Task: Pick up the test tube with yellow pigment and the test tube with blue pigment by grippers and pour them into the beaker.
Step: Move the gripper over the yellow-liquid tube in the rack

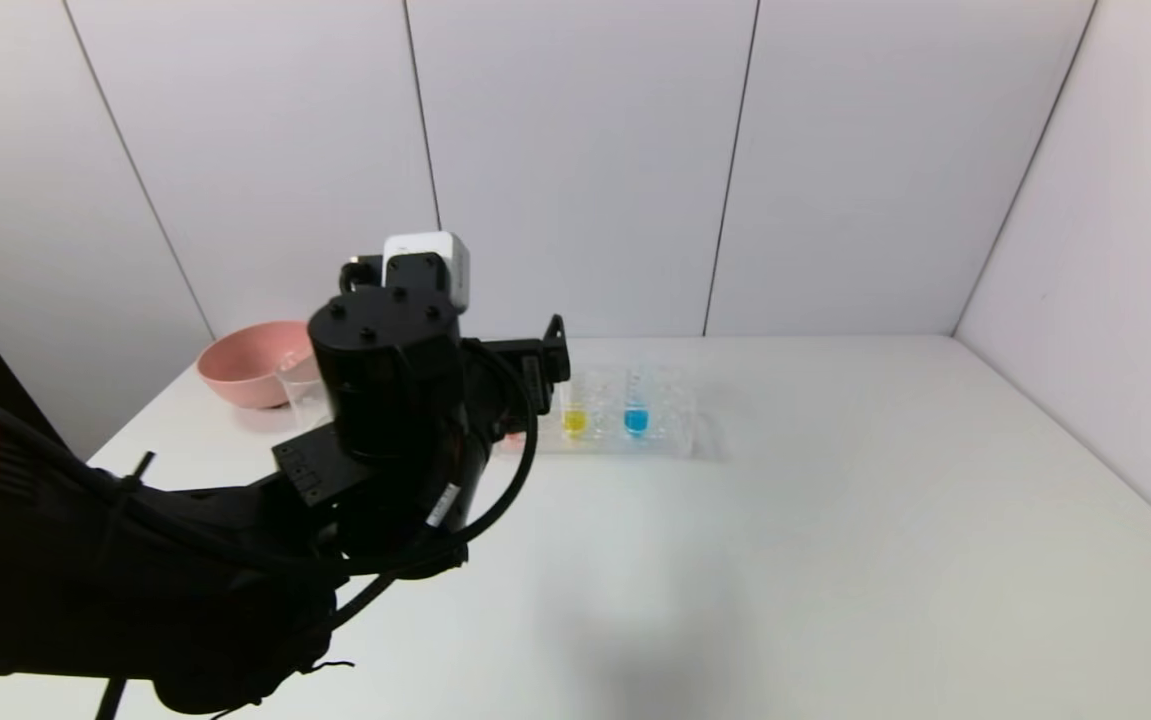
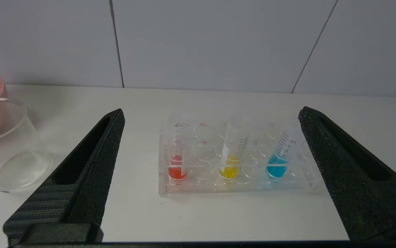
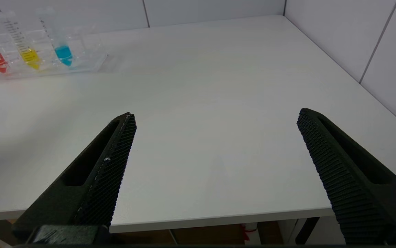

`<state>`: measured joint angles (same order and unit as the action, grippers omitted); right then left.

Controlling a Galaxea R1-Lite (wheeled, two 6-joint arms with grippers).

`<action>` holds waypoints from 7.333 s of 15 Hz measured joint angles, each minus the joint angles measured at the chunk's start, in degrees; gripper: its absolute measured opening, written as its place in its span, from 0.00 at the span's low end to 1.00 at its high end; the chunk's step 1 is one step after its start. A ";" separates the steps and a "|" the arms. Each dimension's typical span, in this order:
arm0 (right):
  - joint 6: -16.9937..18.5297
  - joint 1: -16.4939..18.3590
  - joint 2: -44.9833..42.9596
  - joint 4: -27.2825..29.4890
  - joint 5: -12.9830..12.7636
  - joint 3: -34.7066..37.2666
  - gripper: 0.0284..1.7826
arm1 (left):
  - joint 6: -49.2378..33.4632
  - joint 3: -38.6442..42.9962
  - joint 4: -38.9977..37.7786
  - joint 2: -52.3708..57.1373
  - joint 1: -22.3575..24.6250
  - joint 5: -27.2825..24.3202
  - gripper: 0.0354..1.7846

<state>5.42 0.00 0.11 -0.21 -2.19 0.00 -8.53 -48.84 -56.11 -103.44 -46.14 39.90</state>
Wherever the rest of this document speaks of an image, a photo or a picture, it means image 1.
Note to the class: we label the test tube with blue pigment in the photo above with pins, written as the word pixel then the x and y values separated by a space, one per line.
pixel 636 420

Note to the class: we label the pink bowl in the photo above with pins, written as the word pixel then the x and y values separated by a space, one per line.
pixel 245 370

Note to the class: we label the clear glass beaker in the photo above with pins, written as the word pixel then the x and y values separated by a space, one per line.
pixel 303 400

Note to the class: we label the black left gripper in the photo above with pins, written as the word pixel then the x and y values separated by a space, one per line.
pixel 531 362

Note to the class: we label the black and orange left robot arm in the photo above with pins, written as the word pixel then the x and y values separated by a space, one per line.
pixel 385 380

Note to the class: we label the clear plastic test tube rack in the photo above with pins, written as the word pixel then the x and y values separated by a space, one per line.
pixel 670 415

